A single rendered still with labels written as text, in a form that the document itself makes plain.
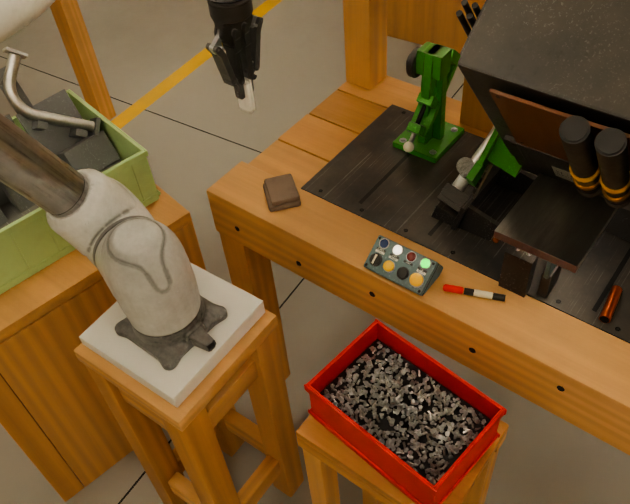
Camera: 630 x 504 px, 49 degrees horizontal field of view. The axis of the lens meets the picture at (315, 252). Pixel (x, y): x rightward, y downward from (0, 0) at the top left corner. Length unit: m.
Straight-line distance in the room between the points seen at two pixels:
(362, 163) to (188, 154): 1.70
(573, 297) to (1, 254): 1.31
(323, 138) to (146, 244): 0.76
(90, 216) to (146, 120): 2.27
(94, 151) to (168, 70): 2.06
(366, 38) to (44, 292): 1.09
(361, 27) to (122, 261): 1.02
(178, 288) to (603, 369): 0.83
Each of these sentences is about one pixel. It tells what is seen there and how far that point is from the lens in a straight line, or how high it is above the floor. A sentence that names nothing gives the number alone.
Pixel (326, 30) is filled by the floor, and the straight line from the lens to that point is 4.18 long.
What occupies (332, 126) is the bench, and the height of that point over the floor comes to 0.88.
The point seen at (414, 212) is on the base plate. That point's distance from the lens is 1.67.
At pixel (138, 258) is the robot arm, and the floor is 1.15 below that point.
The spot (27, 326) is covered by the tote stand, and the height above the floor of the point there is 0.75.
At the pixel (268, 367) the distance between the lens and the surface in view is 1.64.
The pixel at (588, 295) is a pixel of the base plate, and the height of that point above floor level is 0.90.
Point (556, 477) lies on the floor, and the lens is 2.33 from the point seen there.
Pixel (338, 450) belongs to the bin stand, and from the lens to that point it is 1.41.
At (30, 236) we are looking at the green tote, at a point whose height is 0.90.
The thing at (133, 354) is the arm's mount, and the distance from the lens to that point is 1.51.
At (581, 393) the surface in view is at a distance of 1.45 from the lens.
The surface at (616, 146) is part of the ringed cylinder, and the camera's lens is 0.96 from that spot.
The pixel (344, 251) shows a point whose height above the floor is 0.90.
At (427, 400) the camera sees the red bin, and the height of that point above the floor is 0.89.
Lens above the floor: 2.06
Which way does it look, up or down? 47 degrees down
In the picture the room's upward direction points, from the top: 6 degrees counter-clockwise
